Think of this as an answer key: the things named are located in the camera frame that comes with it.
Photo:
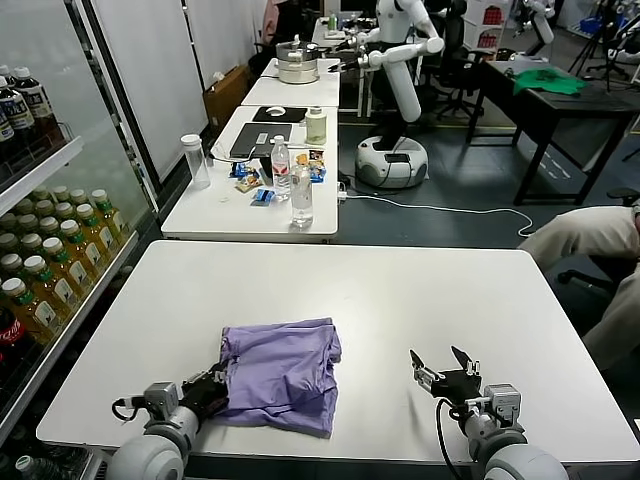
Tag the long white table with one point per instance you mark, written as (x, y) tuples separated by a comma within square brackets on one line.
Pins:
[(210, 215)]

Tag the tan snack packet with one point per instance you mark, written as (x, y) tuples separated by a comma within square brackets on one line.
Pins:
[(248, 184)]

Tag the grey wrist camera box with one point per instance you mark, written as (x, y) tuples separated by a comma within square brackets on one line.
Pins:
[(501, 402), (161, 397)]

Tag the blue plastic crate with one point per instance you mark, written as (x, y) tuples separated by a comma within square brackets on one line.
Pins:
[(593, 25)]

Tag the white shelf red items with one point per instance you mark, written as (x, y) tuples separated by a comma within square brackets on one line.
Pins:
[(495, 25)]

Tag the seated person beige trousers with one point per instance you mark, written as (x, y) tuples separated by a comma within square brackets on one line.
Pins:
[(590, 235)]

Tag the yellow tea bottle green label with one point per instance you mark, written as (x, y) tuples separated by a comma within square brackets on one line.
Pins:
[(34, 314), (104, 235), (63, 206), (91, 255), (76, 272), (59, 290), (30, 240), (115, 217), (47, 222), (77, 194), (10, 261)]

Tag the black table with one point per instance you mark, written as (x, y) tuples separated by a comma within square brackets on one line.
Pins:
[(600, 107)]

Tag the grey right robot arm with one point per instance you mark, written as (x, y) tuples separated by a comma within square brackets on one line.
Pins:
[(520, 465)]

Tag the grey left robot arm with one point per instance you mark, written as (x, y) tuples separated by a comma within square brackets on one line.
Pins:
[(150, 455)]

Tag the white computer mouse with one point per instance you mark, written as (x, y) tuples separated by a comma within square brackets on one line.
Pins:
[(275, 110)]

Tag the white steel steamer pot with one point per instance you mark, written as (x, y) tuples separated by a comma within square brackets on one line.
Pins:
[(298, 70)]

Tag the red label water bottle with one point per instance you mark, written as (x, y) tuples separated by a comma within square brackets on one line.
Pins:
[(281, 170)]

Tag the yellow snack packet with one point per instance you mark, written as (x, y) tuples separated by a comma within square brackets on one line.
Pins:
[(301, 159)]

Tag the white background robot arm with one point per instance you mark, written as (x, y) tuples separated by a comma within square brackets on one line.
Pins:
[(544, 25)]

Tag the purple t-shirt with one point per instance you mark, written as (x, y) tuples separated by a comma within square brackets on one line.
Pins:
[(285, 380)]

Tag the blue snack packet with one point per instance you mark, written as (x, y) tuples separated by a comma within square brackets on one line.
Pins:
[(263, 196), (241, 170), (318, 173)]

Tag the red label cola bottle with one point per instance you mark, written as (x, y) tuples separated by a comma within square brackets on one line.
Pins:
[(12, 332)]

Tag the pale green lidded jar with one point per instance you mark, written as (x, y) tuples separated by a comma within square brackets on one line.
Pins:
[(316, 128)]

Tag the clear tumbler white lid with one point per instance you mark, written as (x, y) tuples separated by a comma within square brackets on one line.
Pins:
[(195, 165)]

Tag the green cloth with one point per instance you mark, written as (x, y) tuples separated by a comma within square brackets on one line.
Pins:
[(545, 80)]

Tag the small green bottle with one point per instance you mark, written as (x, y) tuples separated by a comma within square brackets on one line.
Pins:
[(333, 21)]

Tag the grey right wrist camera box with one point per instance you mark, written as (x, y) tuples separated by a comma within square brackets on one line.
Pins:
[(501, 402)]

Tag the black mouse pad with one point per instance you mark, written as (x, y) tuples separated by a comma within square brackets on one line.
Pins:
[(296, 115)]

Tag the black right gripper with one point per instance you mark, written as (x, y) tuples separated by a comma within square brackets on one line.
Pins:
[(457, 385)]

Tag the glass door drinks fridge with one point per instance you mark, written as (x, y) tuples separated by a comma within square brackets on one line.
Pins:
[(40, 170)]

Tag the small black device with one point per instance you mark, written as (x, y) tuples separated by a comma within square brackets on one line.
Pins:
[(265, 169)]

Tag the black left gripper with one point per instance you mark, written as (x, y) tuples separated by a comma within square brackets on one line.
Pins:
[(202, 395)]

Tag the white humanoid robot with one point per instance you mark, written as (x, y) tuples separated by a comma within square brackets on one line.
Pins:
[(400, 85)]

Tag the clear unlabelled water bottle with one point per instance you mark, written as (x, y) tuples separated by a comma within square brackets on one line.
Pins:
[(301, 199)]

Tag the dark grey laptop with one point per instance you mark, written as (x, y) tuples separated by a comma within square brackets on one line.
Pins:
[(250, 142)]

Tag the dark tea bottle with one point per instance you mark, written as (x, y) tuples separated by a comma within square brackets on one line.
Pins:
[(31, 107), (7, 120)]

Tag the brown cardboard box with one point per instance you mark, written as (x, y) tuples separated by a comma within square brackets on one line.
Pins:
[(225, 97)]

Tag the pink garment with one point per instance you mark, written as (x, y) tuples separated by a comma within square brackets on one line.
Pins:
[(272, 17)]

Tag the small white table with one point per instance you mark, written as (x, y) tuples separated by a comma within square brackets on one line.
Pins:
[(280, 92)]

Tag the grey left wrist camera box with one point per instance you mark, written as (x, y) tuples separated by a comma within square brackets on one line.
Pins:
[(161, 397)]

